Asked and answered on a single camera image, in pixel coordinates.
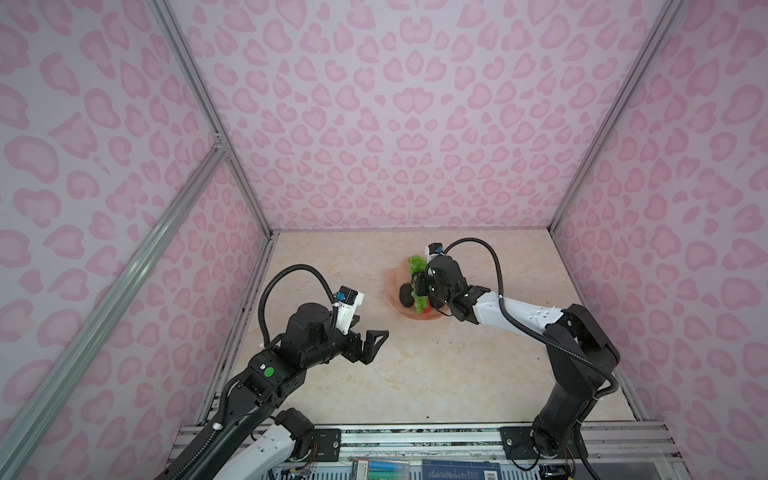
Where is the green grape bunch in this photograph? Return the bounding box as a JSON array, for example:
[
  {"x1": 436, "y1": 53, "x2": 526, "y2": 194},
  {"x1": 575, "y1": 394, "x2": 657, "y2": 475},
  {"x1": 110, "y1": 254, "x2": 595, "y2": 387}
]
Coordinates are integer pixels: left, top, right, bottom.
[{"x1": 407, "y1": 255, "x2": 430, "y2": 315}]

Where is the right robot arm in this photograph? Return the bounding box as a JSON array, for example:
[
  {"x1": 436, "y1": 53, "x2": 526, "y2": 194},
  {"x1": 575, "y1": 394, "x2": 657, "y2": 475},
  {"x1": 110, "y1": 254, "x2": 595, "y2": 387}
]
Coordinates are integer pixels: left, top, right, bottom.
[{"x1": 411, "y1": 253, "x2": 620, "y2": 458}]

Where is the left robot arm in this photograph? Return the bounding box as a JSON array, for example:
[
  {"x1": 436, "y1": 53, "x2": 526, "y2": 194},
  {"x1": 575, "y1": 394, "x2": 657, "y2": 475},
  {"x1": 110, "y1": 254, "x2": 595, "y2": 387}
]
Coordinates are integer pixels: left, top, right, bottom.
[{"x1": 157, "y1": 303, "x2": 389, "y2": 479}]

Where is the pink glass fruit bowl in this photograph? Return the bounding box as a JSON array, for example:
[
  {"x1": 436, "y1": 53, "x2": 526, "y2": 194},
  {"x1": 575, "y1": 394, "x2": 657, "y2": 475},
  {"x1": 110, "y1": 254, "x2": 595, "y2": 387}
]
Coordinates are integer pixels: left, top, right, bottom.
[{"x1": 384, "y1": 263, "x2": 442, "y2": 321}]

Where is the green label box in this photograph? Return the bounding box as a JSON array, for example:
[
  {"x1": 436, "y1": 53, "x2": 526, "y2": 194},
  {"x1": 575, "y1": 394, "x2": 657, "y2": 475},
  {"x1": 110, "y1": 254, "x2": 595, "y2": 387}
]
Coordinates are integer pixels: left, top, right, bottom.
[{"x1": 349, "y1": 458, "x2": 411, "y2": 480}]

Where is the blue circuit board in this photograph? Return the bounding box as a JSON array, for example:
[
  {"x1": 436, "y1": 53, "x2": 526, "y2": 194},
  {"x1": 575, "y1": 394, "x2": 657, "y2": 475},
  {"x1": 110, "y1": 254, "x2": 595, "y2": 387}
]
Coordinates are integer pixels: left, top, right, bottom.
[{"x1": 422, "y1": 459, "x2": 502, "y2": 480}]

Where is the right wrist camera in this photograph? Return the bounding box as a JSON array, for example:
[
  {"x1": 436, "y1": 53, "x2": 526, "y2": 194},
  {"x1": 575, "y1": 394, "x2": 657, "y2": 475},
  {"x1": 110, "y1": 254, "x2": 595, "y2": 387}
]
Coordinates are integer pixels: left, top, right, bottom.
[{"x1": 425, "y1": 242, "x2": 444, "y2": 262}]

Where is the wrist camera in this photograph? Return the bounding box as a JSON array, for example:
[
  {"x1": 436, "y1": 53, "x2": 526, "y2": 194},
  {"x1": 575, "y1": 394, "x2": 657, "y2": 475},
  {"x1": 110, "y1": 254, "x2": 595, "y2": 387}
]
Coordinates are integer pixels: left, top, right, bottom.
[
  {"x1": 332, "y1": 286, "x2": 365, "y2": 335},
  {"x1": 425, "y1": 242, "x2": 444, "y2": 262}
]

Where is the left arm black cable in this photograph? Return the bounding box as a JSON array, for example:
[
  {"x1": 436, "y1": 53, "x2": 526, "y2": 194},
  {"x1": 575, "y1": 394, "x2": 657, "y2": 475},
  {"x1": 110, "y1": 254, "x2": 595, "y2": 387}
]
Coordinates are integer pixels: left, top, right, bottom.
[{"x1": 257, "y1": 263, "x2": 336, "y2": 348}]

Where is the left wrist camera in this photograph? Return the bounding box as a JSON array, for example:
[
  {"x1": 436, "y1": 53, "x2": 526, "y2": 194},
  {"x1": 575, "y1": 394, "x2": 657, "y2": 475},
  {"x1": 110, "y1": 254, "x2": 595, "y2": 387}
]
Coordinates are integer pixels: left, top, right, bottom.
[{"x1": 332, "y1": 286, "x2": 365, "y2": 335}]

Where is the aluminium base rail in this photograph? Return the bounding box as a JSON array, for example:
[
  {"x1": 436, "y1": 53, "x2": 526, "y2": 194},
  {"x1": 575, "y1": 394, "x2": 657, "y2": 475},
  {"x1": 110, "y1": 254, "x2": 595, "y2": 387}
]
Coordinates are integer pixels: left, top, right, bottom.
[{"x1": 161, "y1": 421, "x2": 690, "y2": 479}]

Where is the aluminium corner frame post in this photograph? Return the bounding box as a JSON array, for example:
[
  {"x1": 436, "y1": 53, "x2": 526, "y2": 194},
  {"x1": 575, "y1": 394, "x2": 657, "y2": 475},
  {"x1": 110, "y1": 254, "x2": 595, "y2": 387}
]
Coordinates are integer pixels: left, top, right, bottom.
[{"x1": 146, "y1": 0, "x2": 273, "y2": 239}]

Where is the diagonal aluminium frame bar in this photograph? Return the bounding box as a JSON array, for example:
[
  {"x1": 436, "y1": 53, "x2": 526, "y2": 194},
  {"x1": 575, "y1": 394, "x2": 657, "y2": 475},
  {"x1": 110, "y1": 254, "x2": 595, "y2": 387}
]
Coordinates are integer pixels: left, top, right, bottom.
[{"x1": 1, "y1": 146, "x2": 228, "y2": 479}]

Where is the right aluminium corner post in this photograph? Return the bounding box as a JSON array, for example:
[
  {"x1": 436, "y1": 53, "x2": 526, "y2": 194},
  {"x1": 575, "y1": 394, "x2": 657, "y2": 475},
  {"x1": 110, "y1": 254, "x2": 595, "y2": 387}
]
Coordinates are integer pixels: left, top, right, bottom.
[{"x1": 547, "y1": 0, "x2": 688, "y2": 237}]

